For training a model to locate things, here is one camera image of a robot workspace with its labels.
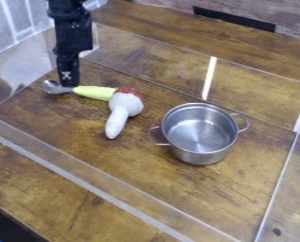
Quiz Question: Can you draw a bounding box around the stainless steel pot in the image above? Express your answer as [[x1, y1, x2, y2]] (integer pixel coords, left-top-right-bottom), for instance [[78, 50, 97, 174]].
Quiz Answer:
[[149, 103, 251, 165]]

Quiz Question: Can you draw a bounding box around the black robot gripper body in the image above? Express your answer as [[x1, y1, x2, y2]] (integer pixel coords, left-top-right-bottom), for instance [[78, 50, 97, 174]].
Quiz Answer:
[[45, 0, 94, 61]]

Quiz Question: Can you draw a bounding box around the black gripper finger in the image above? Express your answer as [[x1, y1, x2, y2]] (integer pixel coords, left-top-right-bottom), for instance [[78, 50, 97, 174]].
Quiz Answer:
[[57, 57, 81, 87]]

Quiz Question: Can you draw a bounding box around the black wall baseboard strip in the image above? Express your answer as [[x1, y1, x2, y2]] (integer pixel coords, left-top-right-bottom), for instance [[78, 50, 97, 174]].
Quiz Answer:
[[193, 7, 276, 33]]

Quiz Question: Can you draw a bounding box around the clear acrylic enclosure panel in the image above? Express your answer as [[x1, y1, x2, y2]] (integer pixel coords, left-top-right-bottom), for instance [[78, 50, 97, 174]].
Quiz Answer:
[[0, 26, 300, 242]]

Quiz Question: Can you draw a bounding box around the white red toy mushroom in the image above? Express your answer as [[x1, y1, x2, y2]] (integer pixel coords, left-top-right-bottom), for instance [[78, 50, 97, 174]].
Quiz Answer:
[[105, 86, 144, 139]]

